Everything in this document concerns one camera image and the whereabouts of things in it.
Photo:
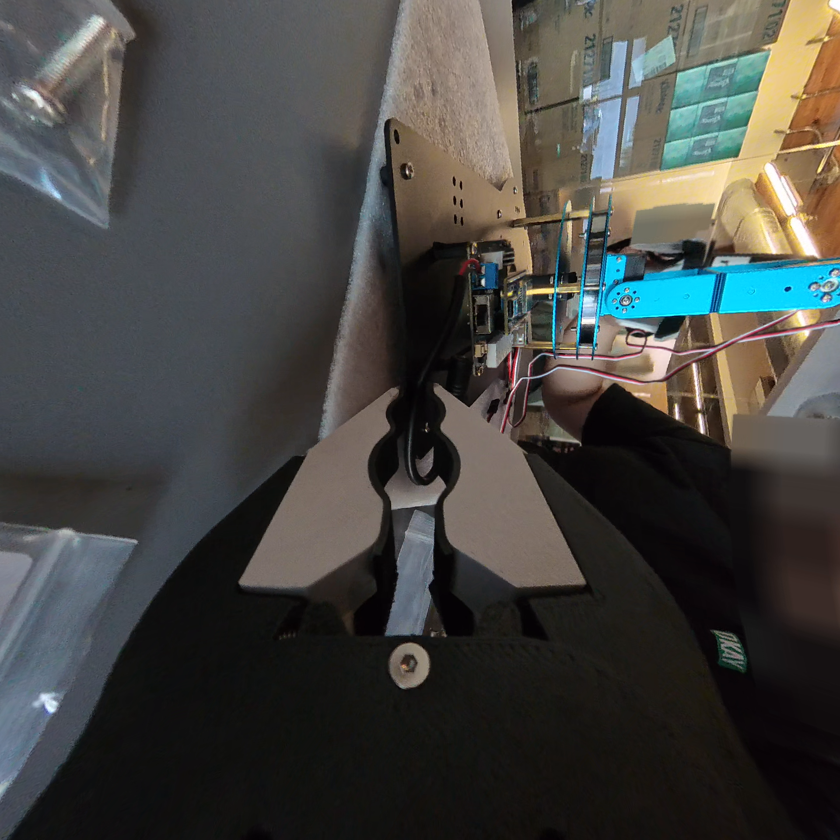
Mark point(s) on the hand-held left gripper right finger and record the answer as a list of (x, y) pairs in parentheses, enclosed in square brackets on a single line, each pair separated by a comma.
[(512, 518)]

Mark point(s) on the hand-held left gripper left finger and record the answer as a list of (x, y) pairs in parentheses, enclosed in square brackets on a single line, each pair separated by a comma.
[(315, 525)]

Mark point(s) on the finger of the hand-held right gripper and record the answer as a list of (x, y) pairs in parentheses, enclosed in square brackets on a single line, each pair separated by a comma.
[(676, 224)]

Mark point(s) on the blue toy robot arm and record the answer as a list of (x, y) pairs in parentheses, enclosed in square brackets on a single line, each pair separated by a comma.
[(722, 289)]

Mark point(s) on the controller circuit board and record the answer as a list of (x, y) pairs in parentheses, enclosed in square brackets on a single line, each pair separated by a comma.
[(492, 315)]

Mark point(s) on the black metal base plate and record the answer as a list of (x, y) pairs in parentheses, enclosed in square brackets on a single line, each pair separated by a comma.
[(433, 210)]

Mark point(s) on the person's right forearm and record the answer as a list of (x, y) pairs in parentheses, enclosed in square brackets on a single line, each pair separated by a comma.
[(571, 400)]

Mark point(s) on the stack of teal tissue packs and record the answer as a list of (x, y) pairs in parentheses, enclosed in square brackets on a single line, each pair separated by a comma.
[(709, 111)]

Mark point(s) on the person's black shirt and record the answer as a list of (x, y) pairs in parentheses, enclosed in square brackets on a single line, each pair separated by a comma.
[(656, 492)]

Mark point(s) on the white foam sheet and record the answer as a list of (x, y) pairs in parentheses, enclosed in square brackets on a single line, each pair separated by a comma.
[(367, 315)]

